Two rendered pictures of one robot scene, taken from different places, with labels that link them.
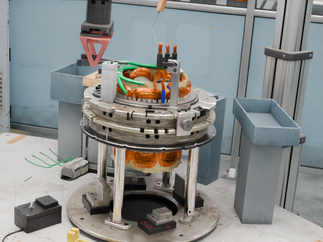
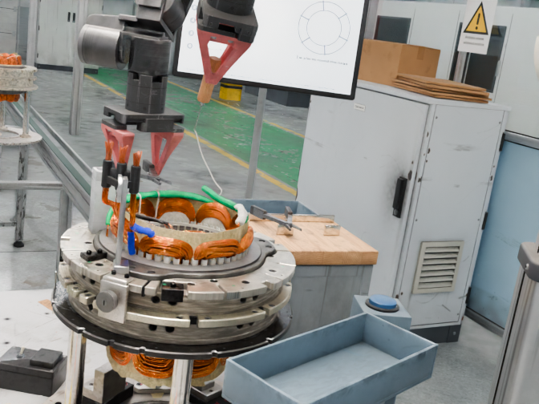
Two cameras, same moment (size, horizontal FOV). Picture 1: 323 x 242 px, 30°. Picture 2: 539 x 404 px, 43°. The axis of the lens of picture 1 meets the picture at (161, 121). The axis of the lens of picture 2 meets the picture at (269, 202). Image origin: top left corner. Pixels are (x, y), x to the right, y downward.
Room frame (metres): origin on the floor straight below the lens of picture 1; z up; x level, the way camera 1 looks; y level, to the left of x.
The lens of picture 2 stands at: (0.89, -0.72, 1.40)
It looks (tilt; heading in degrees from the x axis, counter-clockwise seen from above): 14 degrees down; 48
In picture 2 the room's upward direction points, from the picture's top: 8 degrees clockwise
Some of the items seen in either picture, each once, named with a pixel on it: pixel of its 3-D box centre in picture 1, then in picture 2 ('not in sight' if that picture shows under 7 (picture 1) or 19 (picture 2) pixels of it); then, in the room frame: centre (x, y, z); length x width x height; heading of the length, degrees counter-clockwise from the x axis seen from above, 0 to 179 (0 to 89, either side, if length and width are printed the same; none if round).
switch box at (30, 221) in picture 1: (38, 212); (31, 368); (1.31, 0.28, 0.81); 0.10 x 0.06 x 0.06; 134
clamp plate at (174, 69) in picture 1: (172, 66); (119, 187); (1.28, -0.02, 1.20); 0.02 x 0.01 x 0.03; 64
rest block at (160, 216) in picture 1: (160, 215); not in sight; (1.30, -0.01, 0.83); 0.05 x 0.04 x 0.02; 126
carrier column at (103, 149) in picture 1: (102, 156); not in sight; (1.46, 0.15, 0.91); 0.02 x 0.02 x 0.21
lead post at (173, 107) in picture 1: (175, 86); (124, 225); (1.29, -0.03, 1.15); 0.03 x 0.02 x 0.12; 64
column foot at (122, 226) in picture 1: (117, 223); not in sight; (1.29, 0.09, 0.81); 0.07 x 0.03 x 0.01; 64
